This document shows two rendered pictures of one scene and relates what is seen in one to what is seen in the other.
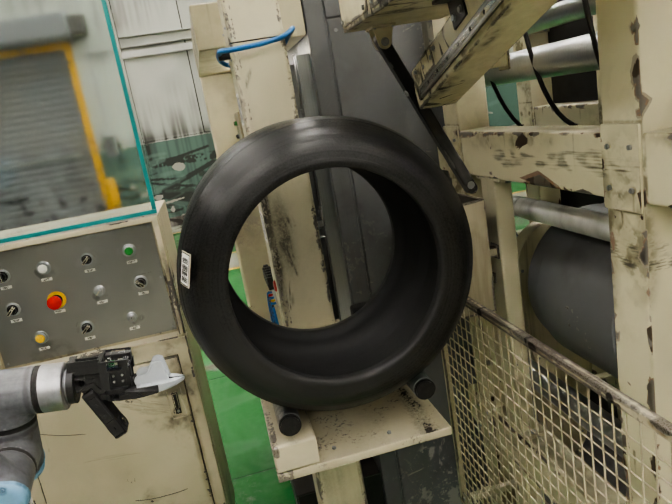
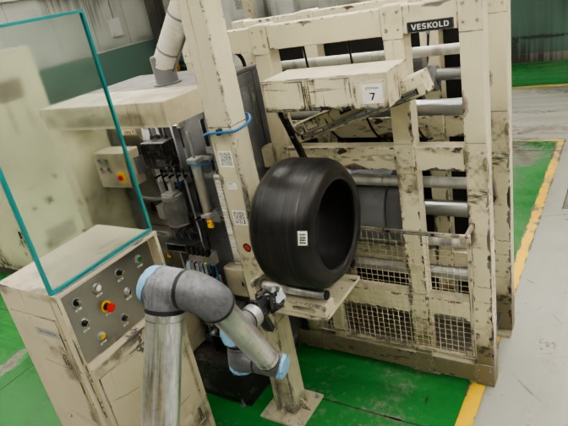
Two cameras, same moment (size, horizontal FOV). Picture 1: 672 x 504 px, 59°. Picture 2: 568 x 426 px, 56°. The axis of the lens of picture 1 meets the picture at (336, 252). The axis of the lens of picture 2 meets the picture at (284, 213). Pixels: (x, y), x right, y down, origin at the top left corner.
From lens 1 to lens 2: 1.79 m
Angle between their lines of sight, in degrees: 43
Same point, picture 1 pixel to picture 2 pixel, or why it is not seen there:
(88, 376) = (262, 305)
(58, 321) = (108, 320)
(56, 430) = (125, 391)
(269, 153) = (318, 180)
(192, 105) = not seen: outside the picture
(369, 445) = (341, 294)
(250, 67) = (237, 137)
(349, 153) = (335, 173)
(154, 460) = not seen: hidden behind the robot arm
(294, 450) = (329, 305)
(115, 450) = not seen: hidden behind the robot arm
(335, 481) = (284, 338)
